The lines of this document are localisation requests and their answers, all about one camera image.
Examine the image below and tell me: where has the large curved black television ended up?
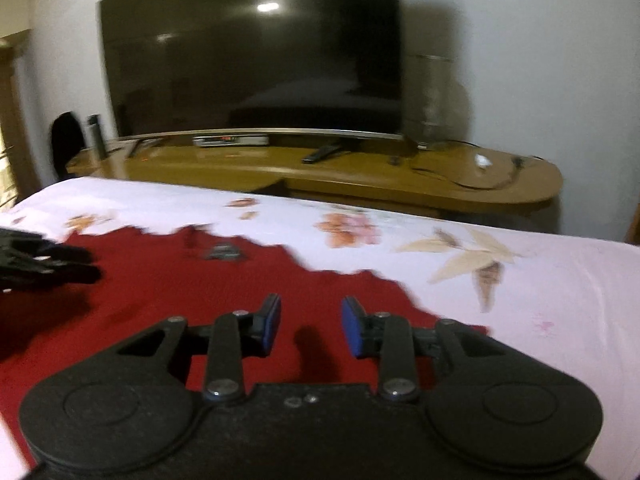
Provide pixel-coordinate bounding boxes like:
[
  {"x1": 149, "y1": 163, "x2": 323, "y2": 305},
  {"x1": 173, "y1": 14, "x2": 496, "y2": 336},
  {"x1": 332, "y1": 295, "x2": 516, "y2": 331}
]
[{"x1": 97, "y1": 0, "x2": 406, "y2": 142}]

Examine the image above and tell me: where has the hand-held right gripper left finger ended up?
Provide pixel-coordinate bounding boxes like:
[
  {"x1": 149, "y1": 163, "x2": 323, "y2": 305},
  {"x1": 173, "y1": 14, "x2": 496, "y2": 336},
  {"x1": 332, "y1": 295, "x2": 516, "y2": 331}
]
[{"x1": 107, "y1": 294, "x2": 282, "y2": 405}]

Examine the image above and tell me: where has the black chair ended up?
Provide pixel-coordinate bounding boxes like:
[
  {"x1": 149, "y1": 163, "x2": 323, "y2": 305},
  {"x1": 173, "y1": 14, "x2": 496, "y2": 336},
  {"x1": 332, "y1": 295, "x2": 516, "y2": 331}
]
[{"x1": 50, "y1": 111, "x2": 87, "y2": 182}]

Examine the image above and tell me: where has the red beaded knit sweater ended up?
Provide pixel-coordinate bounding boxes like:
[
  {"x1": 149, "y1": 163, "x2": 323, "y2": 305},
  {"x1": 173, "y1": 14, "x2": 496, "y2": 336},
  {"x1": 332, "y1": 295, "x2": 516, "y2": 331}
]
[{"x1": 0, "y1": 225, "x2": 489, "y2": 461}]

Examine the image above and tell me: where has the dark thermos bottle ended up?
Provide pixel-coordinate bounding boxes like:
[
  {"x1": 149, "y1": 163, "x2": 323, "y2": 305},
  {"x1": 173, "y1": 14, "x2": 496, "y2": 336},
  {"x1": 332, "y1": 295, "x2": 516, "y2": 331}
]
[{"x1": 87, "y1": 115, "x2": 107, "y2": 159}]

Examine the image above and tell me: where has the black remote control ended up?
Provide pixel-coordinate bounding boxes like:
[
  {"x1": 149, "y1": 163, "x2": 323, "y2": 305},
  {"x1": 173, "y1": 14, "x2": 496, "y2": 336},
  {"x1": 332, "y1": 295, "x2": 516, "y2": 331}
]
[{"x1": 301, "y1": 143, "x2": 346, "y2": 165}]

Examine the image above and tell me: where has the black cable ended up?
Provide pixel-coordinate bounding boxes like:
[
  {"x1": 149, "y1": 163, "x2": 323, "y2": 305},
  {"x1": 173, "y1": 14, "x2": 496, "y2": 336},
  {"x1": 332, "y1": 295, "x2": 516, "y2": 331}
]
[{"x1": 390, "y1": 140, "x2": 544, "y2": 192}]

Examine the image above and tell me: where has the silver set-top box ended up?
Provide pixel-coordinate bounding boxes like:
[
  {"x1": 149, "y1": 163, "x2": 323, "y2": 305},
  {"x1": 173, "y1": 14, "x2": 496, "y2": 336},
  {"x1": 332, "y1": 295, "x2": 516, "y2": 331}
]
[{"x1": 192, "y1": 135, "x2": 271, "y2": 148}]

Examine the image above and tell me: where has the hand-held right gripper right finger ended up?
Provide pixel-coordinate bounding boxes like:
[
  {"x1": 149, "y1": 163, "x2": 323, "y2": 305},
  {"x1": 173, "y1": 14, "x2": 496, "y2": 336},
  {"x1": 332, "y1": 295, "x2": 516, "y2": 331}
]
[{"x1": 342, "y1": 296, "x2": 506, "y2": 405}]

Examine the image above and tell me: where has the wooden television stand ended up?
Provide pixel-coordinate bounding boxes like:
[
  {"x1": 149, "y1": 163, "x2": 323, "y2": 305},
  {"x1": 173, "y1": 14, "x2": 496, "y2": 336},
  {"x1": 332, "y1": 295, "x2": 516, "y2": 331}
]
[{"x1": 65, "y1": 130, "x2": 565, "y2": 233}]

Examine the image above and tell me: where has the floral white bedsheet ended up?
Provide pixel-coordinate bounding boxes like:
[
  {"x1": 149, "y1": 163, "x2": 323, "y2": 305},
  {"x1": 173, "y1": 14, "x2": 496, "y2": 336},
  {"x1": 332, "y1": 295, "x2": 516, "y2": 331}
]
[{"x1": 0, "y1": 176, "x2": 640, "y2": 480}]

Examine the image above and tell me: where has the clear glass vase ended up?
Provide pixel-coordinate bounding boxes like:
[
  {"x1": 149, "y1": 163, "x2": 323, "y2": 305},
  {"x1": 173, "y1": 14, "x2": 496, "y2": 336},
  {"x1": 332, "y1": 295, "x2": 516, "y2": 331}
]
[{"x1": 404, "y1": 54, "x2": 459, "y2": 149}]

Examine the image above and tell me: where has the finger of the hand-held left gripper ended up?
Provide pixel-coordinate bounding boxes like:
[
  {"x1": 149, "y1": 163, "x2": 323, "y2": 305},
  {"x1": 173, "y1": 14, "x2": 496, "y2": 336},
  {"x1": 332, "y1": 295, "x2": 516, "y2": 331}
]
[
  {"x1": 0, "y1": 227, "x2": 95, "y2": 264},
  {"x1": 0, "y1": 260, "x2": 104, "y2": 293}
]

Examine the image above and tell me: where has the light wooden cabinet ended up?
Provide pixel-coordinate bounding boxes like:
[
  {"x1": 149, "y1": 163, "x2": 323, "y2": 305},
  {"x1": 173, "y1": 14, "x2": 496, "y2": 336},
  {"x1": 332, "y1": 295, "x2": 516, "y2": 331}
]
[{"x1": 0, "y1": 35, "x2": 42, "y2": 203}]

